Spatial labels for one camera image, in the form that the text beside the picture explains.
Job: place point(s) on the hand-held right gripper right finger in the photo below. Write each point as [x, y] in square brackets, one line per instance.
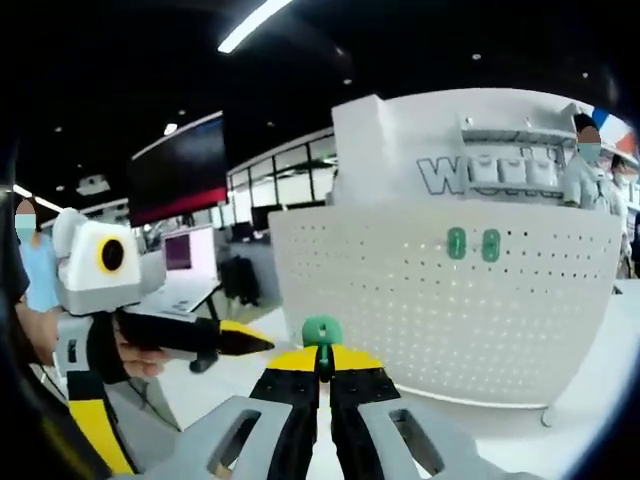
[365, 385]

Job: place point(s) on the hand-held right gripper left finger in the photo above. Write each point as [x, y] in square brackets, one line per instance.
[290, 400]

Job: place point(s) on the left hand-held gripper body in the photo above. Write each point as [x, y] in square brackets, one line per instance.
[100, 280]

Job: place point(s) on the white perforated mounting plate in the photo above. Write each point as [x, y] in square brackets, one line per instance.
[425, 310]

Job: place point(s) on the person's left hand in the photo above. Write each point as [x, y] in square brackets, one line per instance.
[40, 330]

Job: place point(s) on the white desk with black legs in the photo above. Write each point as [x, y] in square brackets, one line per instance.
[175, 295]

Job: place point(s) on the white kiosk with purple screen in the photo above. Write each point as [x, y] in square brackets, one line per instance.
[177, 250]

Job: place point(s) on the person's dark clothing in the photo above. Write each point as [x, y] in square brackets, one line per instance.
[17, 270]

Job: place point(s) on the black office chair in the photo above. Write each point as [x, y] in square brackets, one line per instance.
[240, 280]

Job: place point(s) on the short ceiling light strip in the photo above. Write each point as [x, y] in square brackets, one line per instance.
[37, 198]

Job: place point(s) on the long ceiling light strip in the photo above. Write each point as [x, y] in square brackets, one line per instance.
[250, 27]

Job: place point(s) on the large dark wall screen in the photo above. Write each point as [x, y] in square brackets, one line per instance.
[175, 170]

